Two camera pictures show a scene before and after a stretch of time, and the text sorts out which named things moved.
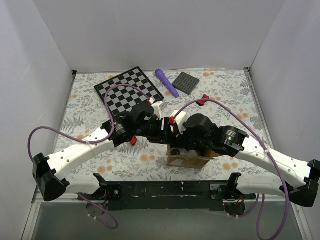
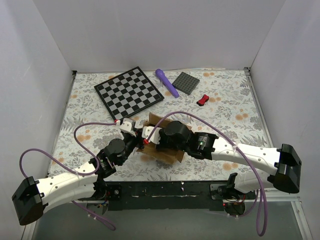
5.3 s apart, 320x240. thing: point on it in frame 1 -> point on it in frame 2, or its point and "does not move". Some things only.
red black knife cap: x=201 y=103 does not move
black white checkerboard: x=121 y=93 does not move
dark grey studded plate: x=186 y=83 does not move
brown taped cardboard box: x=197 y=159 -> x=152 y=152
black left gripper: x=166 y=130 -> x=135 y=139
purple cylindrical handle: x=160 y=73 does not move
